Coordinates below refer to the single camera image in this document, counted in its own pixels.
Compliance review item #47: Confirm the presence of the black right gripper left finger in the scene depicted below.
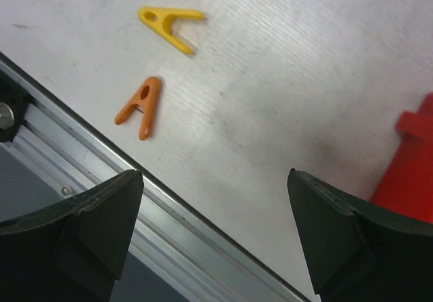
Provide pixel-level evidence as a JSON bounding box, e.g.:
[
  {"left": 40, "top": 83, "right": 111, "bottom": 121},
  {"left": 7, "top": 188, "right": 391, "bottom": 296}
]
[{"left": 1, "top": 169, "right": 143, "bottom": 301}]

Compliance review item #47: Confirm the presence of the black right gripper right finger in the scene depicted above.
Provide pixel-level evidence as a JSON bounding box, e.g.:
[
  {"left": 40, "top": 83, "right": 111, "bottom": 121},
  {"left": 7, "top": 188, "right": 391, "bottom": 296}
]
[{"left": 287, "top": 169, "right": 432, "bottom": 301}]

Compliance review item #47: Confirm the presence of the orange clothespin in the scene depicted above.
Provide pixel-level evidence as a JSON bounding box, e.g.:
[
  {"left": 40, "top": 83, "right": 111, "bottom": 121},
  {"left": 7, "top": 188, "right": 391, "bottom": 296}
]
[{"left": 114, "top": 77, "right": 162, "bottom": 141}]

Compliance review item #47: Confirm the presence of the yellow clothespin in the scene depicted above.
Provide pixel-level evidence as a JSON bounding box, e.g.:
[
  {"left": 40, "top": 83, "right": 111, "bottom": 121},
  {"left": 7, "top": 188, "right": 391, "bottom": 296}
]
[{"left": 137, "top": 6, "right": 206, "bottom": 55}]

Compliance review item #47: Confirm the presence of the red plastic bin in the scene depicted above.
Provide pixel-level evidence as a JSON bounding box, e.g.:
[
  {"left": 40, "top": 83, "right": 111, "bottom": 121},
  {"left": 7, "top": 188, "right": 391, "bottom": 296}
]
[{"left": 371, "top": 93, "right": 432, "bottom": 223}]

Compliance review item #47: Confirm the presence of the aluminium rail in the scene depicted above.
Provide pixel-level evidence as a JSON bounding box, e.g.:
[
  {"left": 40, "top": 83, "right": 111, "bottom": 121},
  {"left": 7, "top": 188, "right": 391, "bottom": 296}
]
[{"left": 1, "top": 56, "right": 305, "bottom": 301}]

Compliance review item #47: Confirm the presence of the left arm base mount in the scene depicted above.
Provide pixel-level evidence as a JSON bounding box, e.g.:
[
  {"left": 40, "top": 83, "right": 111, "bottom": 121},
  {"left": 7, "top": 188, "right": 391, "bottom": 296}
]
[{"left": 0, "top": 72, "right": 32, "bottom": 143}]

